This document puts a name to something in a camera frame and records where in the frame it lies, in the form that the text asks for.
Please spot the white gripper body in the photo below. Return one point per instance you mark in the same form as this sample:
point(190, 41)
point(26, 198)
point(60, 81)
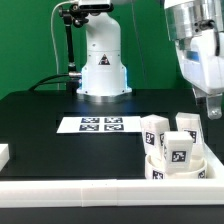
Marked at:
point(199, 65)

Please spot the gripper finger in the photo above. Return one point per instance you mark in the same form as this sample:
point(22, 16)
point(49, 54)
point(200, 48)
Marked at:
point(213, 104)

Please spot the white round stool seat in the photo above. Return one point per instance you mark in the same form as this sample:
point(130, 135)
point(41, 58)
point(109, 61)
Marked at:
point(154, 169)

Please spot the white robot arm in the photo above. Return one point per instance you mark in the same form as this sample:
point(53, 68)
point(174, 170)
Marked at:
point(182, 42)

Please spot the white marker sheet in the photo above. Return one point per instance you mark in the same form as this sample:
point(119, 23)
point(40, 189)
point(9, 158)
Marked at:
point(108, 124)

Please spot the white U-shaped wall fence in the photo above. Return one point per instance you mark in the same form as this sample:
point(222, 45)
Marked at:
point(112, 192)

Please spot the camera on mount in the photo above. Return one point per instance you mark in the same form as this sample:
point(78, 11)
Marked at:
point(95, 5)

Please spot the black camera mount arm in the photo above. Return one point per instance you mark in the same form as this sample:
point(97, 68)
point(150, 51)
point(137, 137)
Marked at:
point(72, 16)

